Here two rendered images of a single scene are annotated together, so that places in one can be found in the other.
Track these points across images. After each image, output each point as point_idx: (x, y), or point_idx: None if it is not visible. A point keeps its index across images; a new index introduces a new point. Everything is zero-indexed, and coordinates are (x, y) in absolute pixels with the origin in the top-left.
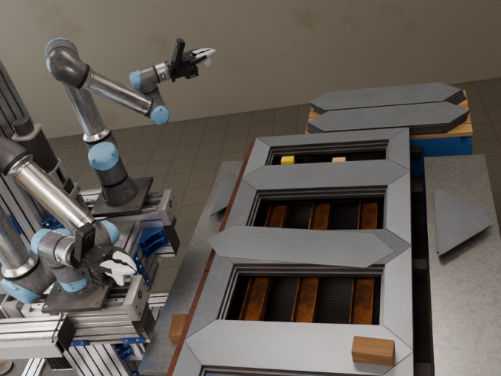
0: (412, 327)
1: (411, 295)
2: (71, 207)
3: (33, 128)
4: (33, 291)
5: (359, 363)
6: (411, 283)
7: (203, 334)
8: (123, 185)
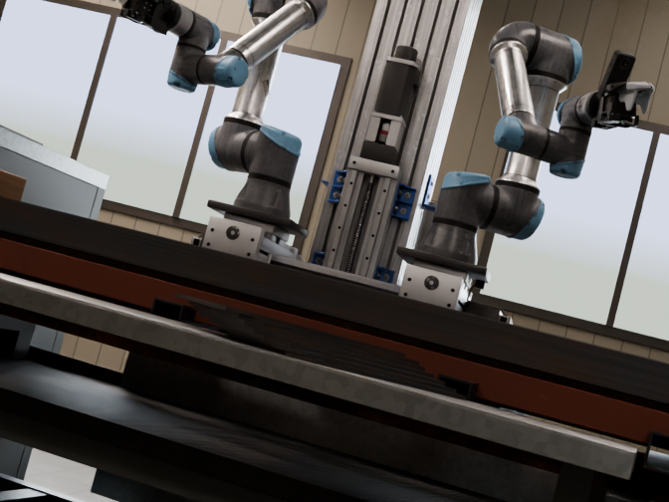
0: (2, 197)
1: (69, 213)
2: (250, 34)
3: (403, 58)
4: (215, 139)
5: None
6: (98, 221)
7: None
8: (438, 227)
